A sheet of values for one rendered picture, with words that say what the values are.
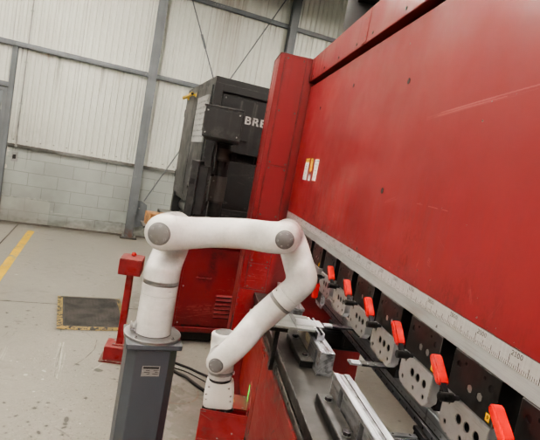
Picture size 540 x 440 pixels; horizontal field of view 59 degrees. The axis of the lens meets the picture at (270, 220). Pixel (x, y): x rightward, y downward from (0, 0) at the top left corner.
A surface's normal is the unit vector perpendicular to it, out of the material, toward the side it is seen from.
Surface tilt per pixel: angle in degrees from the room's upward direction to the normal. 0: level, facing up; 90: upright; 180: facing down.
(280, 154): 90
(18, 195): 90
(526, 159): 90
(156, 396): 90
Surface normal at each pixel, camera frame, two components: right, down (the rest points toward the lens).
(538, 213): -0.97, -0.16
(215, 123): 0.07, 0.11
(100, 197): 0.33, 0.16
